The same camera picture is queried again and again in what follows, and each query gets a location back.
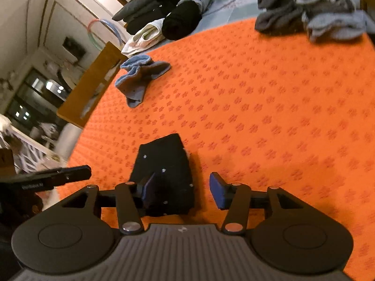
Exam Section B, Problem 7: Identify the pastel hula hoop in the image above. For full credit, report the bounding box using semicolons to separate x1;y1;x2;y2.
87;18;126;51

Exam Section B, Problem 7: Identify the white railing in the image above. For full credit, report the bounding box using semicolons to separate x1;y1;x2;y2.
0;116;68;174

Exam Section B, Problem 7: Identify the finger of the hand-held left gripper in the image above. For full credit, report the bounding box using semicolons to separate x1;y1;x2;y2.
43;165;92;187

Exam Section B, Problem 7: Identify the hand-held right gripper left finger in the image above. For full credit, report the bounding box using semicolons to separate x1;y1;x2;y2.
60;172;159;235

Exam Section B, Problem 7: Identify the black dotted cloth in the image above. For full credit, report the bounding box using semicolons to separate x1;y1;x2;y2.
129;133;195;218

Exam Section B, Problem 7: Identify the wooden bed board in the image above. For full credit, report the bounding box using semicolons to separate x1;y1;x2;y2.
56;41;129;129

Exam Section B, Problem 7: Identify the dark grey crumpled cloth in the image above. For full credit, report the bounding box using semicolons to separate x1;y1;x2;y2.
254;0;307;35

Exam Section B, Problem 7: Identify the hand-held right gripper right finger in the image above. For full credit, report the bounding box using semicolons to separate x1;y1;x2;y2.
209;172;307;235

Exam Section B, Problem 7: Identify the black jacket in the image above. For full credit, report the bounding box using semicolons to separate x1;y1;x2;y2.
112;0;184;36

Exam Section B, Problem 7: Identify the white folded cloth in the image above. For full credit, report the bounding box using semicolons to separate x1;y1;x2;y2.
121;18;166;58

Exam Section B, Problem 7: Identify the blue sock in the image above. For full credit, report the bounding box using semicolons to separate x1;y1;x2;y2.
114;55;172;108

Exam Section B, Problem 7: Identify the black rolled cloth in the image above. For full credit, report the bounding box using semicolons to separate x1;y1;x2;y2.
162;0;203;41

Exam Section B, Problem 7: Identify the dark wall picture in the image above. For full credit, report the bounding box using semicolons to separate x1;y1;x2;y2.
62;36;86;63

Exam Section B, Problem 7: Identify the dark window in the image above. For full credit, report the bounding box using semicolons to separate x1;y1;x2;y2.
5;68;74;123

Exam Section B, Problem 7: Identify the orange patterned blanket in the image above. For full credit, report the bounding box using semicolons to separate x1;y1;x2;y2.
56;18;375;281

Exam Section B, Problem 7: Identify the light grey crumpled cloth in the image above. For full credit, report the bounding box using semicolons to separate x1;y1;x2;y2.
294;0;367;42

